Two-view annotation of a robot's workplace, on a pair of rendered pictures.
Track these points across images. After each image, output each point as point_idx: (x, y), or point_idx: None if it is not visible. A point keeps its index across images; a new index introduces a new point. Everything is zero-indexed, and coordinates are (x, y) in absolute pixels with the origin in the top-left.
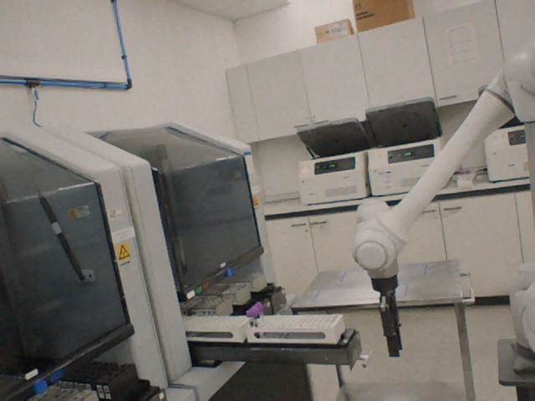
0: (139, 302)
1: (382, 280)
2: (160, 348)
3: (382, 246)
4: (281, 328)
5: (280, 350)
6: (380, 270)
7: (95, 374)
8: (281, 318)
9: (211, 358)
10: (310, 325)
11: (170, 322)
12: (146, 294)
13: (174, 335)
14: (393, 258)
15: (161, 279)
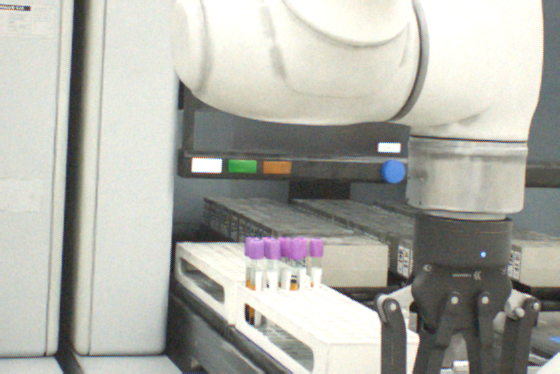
0: (26, 114)
1: (420, 216)
2: (77, 260)
3: (201, 10)
4: (270, 308)
5: (248, 368)
6: (214, 101)
7: None
8: (330, 300)
9: (188, 347)
10: (318, 324)
11: (122, 207)
12: (60, 106)
13: (122, 244)
14: (246, 69)
15: (128, 91)
